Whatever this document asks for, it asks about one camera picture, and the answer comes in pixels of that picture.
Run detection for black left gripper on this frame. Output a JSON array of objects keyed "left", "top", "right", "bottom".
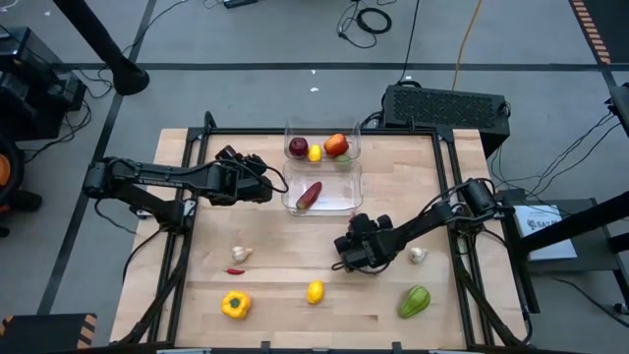
[{"left": 205, "top": 154, "right": 274, "bottom": 207}]

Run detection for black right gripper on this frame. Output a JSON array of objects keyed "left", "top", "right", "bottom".
[{"left": 334, "top": 213, "right": 394, "bottom": 272}]

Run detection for dark red apple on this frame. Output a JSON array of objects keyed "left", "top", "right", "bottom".
[{"left": 287, "top": 137, "right": 311, "bottom": 159}]

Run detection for long red pepper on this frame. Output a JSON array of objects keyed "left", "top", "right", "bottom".
[{"left": 294, "top": 180, "right": 324, "bottom": 211}]

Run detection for red orange apple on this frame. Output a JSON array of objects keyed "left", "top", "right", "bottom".
[{"left": 322, "top": 133, "right": 351, "bottom": 158}]

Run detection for green chayote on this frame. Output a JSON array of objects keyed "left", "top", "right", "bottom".
[{"left": 396, "top": 284, "right": 432, "bottom": 320}]

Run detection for yellow bell pepper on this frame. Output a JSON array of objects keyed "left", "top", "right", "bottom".
[{"left": 220, "top": 289, "right": 253, "bottom": 322}]

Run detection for large clear plastic bin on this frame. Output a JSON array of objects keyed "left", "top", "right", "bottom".
[{"left": 279, "top": 159, "right": 365, "bottom": 218}]

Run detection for large yellow lemon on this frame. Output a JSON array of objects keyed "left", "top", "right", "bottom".
[{"left": 306, "top": 279, "right": 326, "bottom": 306}]

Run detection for small clear plastic bin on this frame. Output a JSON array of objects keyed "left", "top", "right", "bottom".
[{"left": 283, "top": 116, "right": 364, "bottom": 164}]

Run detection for black perforated computer case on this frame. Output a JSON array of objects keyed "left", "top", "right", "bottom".
[{"left": 381, "top": 84, "right": 512, "bottom": 159}]

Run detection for black pole stand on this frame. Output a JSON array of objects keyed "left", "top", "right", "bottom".
[{"left": 51, "top": 0, "right": 151, "bottom": 97}]

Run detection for white printed paper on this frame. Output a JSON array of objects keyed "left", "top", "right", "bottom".
[{"left": 513, "top": 204, "right": 579, "bottom": 262}]

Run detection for black metal stand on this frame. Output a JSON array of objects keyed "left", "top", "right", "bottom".
[{"left": 500, "top": 189, "right": 629, "bottom": 316}]

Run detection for black equipment rack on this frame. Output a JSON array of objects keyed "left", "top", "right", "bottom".
[{"left": 0, "top": 25, "right": 88, "bottom": 143}]

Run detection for black and orange machine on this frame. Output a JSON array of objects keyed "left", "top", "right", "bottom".
[{"left": 0, "top": 136, "right": 44, "bottom": 238}]

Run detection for black mat orange stripes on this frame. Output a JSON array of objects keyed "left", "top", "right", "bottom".
[
  {"left": 568, "top": 0, "right": 629, "bottom": 66},
  {"left": 0, "top": 313, "right": 98, "bottom": 354}
]

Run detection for black metal table frame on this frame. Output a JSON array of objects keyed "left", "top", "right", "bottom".
[{"left": 116, "top": 110, "right": 537, "bottom": 354}]

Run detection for coiled black cable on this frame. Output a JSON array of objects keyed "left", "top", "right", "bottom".
[{"left": 336, "top": 0, "right": 393, "bottom": 50}]

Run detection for yellow cable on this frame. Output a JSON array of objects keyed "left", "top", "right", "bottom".
[{"left": 450, "top": 0, "right": 484, "bottom": 91}]

